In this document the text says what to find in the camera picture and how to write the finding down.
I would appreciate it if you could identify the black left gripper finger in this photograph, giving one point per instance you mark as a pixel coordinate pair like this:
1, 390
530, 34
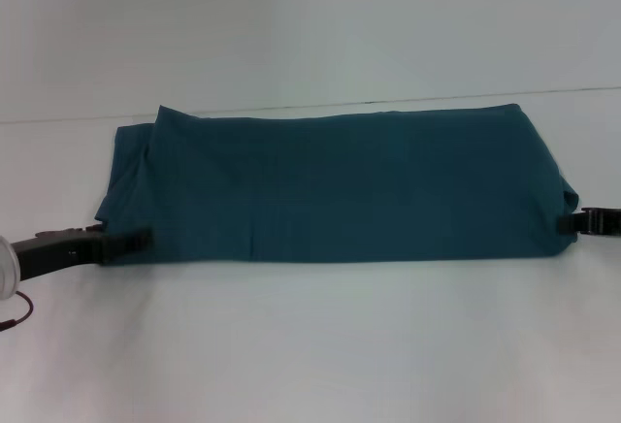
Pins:
127, 241

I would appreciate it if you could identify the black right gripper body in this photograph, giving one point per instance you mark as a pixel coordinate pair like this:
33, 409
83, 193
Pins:
604, 223

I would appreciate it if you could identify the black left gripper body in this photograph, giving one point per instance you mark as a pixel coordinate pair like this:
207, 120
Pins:
60, 250

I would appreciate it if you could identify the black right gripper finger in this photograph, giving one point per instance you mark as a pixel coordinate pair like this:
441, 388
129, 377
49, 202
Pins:
571, 225

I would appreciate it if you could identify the teal t-shirt with FREE print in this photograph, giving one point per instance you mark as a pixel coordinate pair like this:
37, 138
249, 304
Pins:
339, 190

